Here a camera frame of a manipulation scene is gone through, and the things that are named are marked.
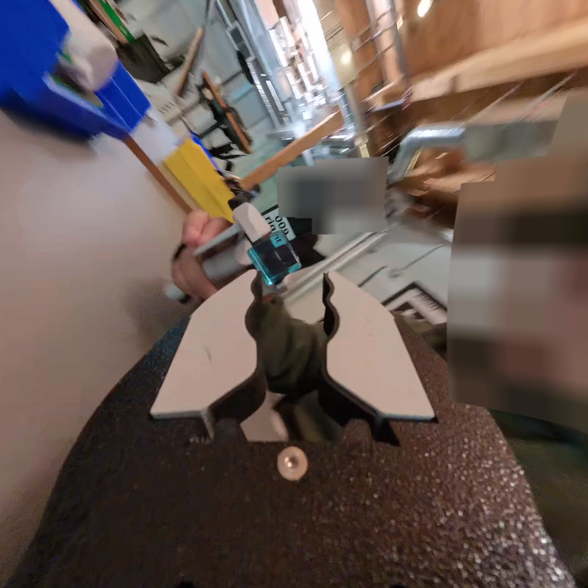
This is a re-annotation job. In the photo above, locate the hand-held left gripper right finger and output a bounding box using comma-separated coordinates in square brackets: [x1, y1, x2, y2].
[322, 271, 436, 421]

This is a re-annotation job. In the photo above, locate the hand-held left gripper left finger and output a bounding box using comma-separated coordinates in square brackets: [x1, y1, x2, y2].
[151, 270, 267, 437]

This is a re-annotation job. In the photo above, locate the clear teal cube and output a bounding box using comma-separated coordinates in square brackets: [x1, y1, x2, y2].
[247, 230, 302, 286]

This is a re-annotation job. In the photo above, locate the blue plastic bin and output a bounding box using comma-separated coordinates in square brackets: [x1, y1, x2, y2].
[0, 0, 152, 138]

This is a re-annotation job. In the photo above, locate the person's right forearm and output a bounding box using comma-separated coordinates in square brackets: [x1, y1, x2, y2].
[248, 294, 332, 397]

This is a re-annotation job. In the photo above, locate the person's right hand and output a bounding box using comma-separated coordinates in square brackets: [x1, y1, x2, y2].
[171, 211, 242, 300]

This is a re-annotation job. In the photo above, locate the yellow plastic bin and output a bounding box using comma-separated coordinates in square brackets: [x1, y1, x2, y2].
[164, 138, 237, 223]

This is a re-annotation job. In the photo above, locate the white foam cylinder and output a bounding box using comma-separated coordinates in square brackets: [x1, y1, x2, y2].
[55, 0, 118, 90]

